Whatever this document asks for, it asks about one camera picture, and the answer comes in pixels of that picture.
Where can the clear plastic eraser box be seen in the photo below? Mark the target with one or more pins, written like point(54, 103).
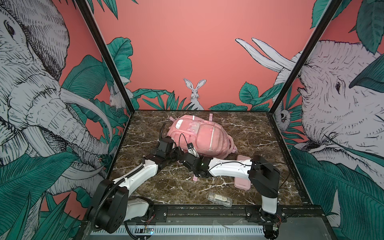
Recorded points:
point(219, 199)

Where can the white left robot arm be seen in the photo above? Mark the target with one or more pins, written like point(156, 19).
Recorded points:
point(110, 205)

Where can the pink student backpack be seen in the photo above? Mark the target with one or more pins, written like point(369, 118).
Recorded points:
point(209, 138)

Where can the black frame post right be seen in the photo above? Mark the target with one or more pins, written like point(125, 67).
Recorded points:
point(324, 21)

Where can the black frame post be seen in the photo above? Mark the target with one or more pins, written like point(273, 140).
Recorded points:
point(324, 21)
point(85, 10)

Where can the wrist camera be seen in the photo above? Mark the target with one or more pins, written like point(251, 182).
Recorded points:
point(165, 146)
point(192, 150)

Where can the white ventilation grille strip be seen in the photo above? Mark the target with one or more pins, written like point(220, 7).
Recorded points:
point(194, 230)

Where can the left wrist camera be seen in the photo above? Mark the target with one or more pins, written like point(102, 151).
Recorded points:
point(165, 146)

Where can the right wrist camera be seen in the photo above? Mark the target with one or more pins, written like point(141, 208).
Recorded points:
point(192, 150)

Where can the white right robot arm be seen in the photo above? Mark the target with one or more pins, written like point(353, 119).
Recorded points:
point(263, 175)

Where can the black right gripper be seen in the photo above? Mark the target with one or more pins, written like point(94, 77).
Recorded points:
point(202, 158)

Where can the black frame post left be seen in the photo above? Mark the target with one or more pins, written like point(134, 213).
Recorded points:
point(85, 10)

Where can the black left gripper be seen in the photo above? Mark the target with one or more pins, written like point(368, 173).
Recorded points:
point(180, 153)

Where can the pink pencil case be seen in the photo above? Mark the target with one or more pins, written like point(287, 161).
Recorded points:
point(241, 183)

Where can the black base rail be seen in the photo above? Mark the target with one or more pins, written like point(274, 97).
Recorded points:
point(252, 213)

